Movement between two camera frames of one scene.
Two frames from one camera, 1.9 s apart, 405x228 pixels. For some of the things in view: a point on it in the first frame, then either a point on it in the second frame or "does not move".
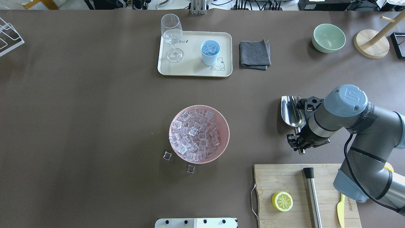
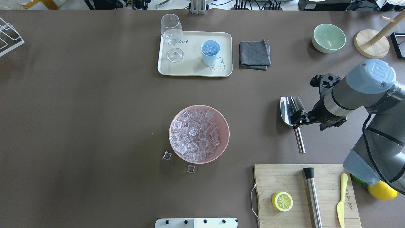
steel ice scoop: (292, 116) does not move
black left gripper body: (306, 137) → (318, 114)
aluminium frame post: (198, 7) does not move
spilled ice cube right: (190, 169) does not move
